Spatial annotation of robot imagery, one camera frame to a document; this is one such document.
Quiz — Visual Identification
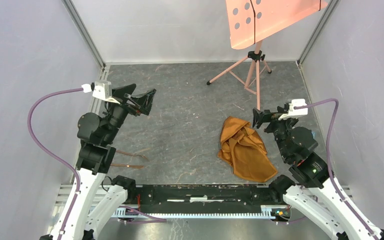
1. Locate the orange cloth napkin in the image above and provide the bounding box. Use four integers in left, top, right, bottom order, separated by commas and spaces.
217, 116, 278, 183

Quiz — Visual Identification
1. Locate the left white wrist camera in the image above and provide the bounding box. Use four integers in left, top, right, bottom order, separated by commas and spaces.
81, 80, 120, 104

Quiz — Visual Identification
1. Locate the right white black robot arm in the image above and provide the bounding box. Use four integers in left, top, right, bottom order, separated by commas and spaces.
252, 107, 384, 240

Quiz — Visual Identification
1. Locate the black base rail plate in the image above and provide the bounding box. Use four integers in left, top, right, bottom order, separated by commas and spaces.
105, 184, 303, 215

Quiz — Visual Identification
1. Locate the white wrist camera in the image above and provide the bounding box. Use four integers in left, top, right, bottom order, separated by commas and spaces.
81, 80, 120, 104
278, 98, 308, 120

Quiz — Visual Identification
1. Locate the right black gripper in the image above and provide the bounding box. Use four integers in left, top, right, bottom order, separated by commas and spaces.
251, 106, 297, 161

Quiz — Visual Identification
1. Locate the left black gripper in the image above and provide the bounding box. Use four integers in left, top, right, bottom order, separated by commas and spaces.
103, 83, 156, 143

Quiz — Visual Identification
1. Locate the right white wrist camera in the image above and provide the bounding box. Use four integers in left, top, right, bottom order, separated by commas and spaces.
278, 98, 308, 120

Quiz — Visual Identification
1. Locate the pink music stand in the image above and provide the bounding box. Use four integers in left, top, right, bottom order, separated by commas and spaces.
206, 0, 328, 109

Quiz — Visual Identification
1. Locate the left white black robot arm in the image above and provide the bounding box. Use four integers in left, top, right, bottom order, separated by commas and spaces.
40, 81, 157, 240

